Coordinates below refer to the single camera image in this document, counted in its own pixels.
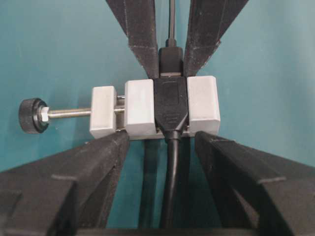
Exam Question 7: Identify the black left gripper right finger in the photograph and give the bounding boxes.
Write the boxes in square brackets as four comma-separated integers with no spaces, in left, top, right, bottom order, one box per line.
[195,131,315,236]

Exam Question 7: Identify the black USB male cable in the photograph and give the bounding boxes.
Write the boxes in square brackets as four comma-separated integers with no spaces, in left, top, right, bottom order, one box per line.
[158,0,184,77]

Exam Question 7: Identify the white clamp vise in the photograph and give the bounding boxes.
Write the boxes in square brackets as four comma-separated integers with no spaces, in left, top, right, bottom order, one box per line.
[19,76,221,140]

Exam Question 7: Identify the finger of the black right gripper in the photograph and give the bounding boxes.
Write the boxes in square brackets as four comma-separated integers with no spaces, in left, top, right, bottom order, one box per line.
[106,0,159,79]
[184,0,246,77]

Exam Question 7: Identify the black female USB cable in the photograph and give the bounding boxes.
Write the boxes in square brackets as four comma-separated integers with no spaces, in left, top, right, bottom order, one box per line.
[153,76,189,231]

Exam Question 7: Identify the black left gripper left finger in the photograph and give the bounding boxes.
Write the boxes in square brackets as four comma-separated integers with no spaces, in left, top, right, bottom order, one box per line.
[0,131,129,236]

